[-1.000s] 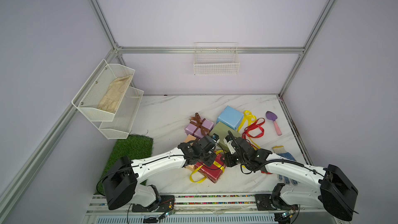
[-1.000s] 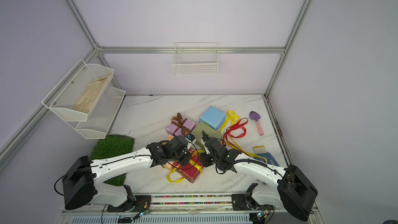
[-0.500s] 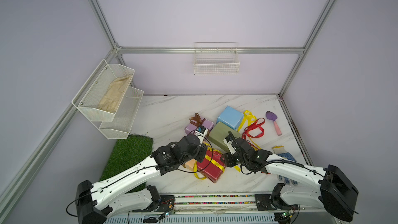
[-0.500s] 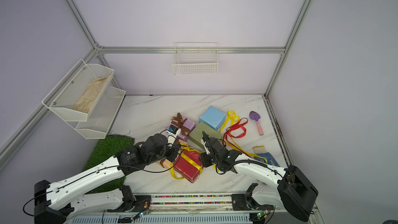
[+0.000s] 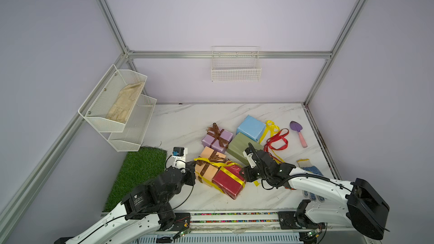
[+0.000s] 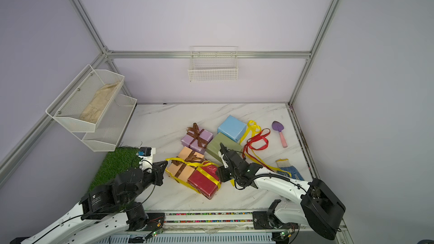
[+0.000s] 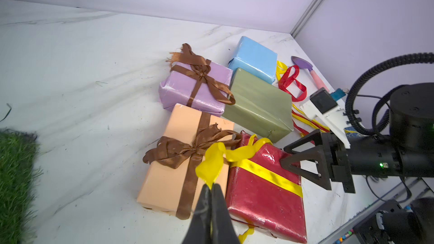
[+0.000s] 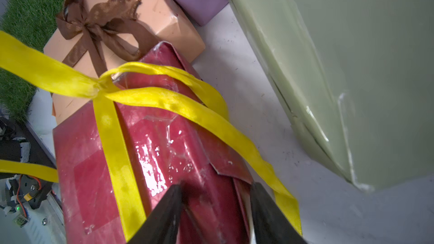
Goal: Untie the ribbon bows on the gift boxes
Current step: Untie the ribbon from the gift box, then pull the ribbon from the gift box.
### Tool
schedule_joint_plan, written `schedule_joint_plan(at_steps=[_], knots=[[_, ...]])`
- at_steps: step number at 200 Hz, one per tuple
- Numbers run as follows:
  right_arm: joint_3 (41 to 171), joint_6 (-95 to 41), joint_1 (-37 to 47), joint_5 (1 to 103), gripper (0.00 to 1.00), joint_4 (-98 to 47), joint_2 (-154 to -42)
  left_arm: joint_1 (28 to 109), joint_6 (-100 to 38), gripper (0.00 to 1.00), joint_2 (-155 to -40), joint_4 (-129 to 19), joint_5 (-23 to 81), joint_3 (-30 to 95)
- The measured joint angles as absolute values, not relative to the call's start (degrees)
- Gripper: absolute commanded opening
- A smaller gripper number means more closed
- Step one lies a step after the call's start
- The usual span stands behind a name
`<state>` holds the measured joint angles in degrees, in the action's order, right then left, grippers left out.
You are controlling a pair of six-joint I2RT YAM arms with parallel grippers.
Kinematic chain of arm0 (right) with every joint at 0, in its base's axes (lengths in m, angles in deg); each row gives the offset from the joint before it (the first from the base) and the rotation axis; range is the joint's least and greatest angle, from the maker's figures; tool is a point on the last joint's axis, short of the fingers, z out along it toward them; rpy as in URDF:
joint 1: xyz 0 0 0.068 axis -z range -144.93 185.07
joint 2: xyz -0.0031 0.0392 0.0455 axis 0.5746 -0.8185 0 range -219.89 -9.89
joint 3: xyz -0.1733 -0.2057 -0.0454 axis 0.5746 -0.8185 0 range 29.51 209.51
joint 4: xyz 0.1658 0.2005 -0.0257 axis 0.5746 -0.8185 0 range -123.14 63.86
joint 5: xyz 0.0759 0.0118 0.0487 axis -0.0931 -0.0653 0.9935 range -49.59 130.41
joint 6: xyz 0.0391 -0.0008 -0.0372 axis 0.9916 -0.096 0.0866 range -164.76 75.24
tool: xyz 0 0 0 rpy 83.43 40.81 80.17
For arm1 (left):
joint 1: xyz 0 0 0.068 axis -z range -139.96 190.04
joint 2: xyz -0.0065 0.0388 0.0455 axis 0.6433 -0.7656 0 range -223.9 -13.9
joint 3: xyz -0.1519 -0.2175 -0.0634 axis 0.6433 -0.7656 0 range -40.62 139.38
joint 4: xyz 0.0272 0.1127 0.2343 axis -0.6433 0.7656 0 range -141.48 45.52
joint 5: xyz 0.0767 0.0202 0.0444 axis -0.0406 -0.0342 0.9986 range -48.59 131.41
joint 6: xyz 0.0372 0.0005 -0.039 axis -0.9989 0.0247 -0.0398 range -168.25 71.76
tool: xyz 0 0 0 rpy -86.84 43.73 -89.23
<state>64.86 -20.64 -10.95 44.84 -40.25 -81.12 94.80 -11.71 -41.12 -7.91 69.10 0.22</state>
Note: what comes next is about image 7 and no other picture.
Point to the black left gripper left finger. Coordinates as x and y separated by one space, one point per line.
199 231

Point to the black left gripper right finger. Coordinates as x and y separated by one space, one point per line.
222 229

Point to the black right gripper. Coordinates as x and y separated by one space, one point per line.
367 156

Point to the red gift box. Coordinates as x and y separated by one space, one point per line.
263 194

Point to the green gift box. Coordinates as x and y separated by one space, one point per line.
260 107

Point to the yellow ribbon of blue box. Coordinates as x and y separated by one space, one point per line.
298 108

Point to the light blue gift box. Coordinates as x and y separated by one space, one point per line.
256 59

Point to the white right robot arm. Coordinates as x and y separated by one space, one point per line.
399 143

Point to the orange gift box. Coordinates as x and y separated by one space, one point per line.
179 166

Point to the brown ribbon on orange box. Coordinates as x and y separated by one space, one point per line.
193 152

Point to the brown ribbon on purple box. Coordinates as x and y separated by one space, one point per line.
198 68

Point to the green artificial grass mat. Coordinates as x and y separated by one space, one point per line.
19 151

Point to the purple trowel pink handle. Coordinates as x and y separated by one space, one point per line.
305 65

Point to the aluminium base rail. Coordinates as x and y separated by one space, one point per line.
393 220

